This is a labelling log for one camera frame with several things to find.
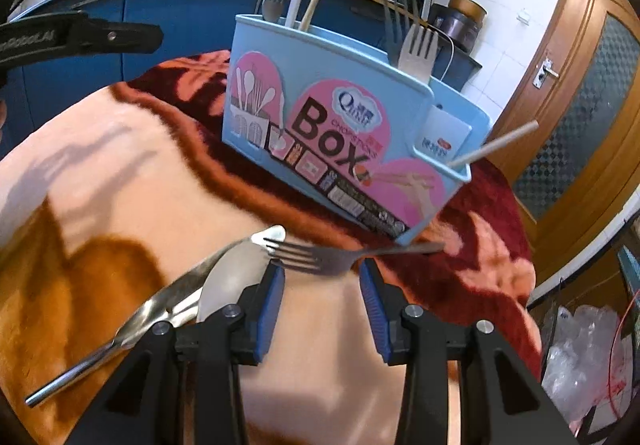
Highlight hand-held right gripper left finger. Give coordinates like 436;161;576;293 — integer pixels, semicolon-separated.
70;260;287;445

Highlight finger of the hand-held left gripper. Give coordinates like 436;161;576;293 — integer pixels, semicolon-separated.
79;12;164;57

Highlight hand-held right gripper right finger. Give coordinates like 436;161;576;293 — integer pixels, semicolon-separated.
359;258;572;445

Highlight blue utensil box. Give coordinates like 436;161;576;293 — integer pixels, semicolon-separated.
220;14;493;246

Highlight beige plastic spoon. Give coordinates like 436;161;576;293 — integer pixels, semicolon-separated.
196;239;275;326

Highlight blue kitchen cabinets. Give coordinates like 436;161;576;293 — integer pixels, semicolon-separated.
0;0;481;150

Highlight metal spoon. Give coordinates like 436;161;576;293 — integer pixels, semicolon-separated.
25;224;287;408

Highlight pink and maroon plush blanket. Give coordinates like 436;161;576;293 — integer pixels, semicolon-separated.
0;50;543;445

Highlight clear plastic bag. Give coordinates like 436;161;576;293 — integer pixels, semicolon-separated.
542;305;636;426

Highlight dark rice cooker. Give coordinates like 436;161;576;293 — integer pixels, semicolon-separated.
430;0;488;50

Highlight wooden door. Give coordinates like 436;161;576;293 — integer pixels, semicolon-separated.
500;0;640;276

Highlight white plastic utensil handle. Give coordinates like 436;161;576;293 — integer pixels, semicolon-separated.
285;0;308;28

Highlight red wire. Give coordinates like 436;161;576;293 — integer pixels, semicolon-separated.
597;290;640;421

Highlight white cable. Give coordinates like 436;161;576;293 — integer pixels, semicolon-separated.
437;32;456;80

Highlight metal door handle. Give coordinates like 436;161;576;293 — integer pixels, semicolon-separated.
532;56;560;88

